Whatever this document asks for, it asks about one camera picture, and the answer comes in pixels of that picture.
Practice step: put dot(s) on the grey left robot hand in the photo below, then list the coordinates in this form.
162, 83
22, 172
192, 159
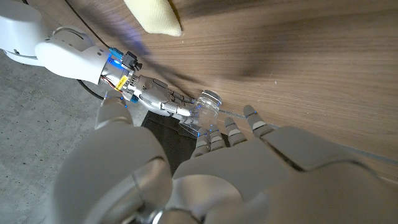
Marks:
248, 186

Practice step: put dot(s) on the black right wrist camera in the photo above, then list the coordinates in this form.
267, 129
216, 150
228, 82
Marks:
130, 60

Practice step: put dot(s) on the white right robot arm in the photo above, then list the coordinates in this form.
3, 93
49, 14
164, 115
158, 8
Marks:
68, 56

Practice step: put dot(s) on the clear glass cup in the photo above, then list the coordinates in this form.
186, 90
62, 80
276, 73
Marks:
206, 109

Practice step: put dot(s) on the yellow sponge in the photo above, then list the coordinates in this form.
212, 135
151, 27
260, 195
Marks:
155, 15

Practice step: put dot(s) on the black backdrop cloth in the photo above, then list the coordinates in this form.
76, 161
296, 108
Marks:
168, 143

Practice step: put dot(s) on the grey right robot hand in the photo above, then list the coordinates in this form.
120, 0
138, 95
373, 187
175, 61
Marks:
152, 93

